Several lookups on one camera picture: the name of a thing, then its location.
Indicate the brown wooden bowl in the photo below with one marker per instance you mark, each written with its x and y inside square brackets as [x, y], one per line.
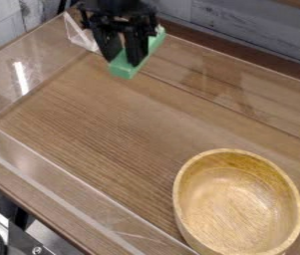
[236, 204]

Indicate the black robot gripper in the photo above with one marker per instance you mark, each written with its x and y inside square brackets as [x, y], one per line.
[110, 17]

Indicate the green rectangular block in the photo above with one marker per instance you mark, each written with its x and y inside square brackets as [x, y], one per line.
[121, 68]

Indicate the black metal table frame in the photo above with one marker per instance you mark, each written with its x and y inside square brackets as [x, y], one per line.
[25, 235]

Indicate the clear acrylic enclosure walls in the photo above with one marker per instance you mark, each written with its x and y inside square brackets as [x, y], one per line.
[93, 143]

